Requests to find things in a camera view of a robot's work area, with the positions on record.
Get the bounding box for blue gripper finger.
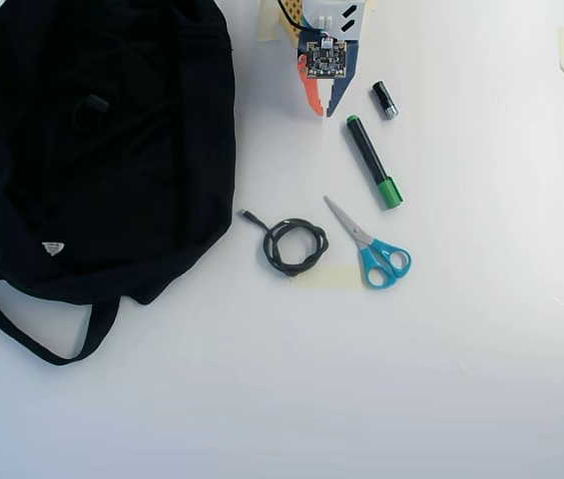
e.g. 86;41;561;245
325;41;363;119

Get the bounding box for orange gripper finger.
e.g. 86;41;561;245
294;53;326;119

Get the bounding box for black fabric bag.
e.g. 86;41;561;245
0;0;238;368

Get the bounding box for small black cylinder battery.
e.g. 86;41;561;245
371;80;400;121

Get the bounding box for black marker with green cap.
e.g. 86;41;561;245
344;113;404;211

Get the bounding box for yellow perforated robot part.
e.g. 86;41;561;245
279;0;307;51

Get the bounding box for square camera circuit board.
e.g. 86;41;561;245
296;35;350;81

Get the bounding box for thin black camera cable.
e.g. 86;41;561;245
275;0;322;34

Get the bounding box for blue-handled scissors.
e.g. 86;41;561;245
322;195;412;290

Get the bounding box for coiled black braided USB cable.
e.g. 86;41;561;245
238;209;331;279

